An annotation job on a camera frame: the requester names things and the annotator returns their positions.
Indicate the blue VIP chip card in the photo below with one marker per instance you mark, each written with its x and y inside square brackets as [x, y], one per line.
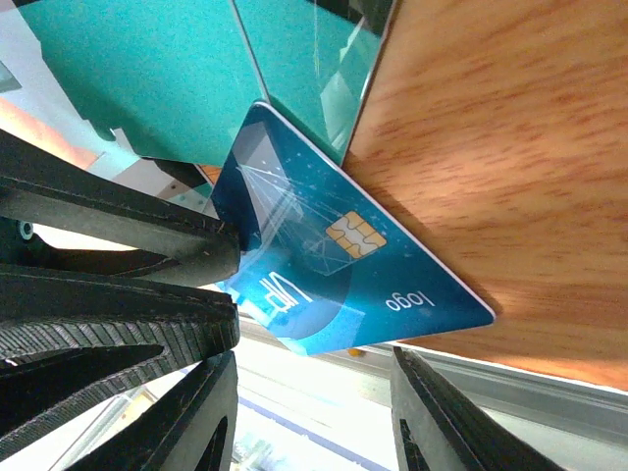
[324, 267]

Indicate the teal magnetic stripe card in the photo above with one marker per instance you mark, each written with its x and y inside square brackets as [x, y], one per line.
[316, 59]

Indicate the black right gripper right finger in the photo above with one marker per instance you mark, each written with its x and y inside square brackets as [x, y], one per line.
[436, 427]

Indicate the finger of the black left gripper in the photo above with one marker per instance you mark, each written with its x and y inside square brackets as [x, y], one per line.
[69, 341]
[171, 244]

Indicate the aluminium front rail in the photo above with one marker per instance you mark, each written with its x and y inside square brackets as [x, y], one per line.
[346, 397]

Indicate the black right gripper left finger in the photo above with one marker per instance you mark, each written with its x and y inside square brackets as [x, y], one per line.
[191, 427]

